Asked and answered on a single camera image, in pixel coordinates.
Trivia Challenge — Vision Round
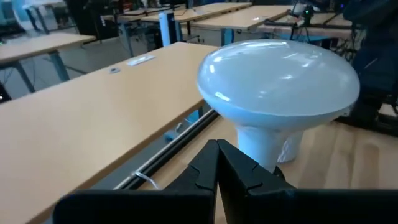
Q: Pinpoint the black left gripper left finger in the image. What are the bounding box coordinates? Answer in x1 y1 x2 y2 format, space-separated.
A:
52 139 220 224

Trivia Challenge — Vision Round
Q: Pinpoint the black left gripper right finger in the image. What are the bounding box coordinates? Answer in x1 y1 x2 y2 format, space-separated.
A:
217 139 398 224

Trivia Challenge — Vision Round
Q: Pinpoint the white flood lightbulb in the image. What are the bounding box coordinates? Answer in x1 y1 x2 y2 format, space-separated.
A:
196 39 361 174

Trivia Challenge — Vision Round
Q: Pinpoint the light wooden desk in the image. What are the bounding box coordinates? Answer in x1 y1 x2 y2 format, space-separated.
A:
0 42 218 224
191 4 295 31
0 32 96 66

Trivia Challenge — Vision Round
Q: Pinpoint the white blue pillar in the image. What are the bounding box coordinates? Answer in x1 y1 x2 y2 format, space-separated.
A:
158 11 178 47

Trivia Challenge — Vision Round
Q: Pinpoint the black cabinet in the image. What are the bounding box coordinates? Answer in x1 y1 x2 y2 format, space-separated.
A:
67 0 119 40

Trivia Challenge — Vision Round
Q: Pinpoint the white lamp cable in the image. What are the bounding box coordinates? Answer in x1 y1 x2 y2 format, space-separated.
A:
132 171 162 190

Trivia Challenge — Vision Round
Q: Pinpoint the black aluminium table frame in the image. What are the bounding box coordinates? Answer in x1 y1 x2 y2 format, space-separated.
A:
113 108 220 191

